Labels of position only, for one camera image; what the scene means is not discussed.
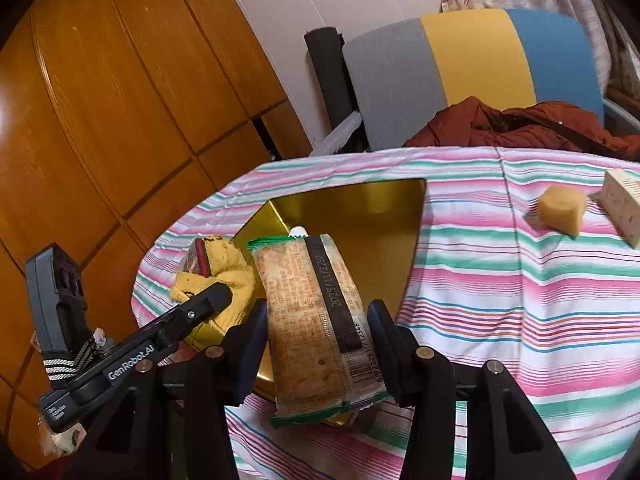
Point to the striped tablecloth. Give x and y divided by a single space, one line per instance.
475 285

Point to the cracker packet with green edges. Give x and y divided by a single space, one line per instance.
305 320

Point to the box of snack packets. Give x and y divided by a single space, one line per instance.
360 240

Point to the small white cap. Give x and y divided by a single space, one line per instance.
299 230

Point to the wooden wardrobe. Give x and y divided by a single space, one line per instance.
110 110

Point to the dark red jacket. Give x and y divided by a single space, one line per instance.
500 125

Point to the black foam roll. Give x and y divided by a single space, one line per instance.
332 75

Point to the cream cardboard box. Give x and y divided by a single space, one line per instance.
622 200

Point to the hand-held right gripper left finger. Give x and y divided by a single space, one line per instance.
250 352

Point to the grey yellow blue chair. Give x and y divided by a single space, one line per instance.
475 55

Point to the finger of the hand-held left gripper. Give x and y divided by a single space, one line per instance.
197 307

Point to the yellow sponge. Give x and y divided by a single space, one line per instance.
562 210

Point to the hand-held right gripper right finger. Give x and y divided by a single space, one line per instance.
382 352

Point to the brown packet with red band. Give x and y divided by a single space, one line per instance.
196 259

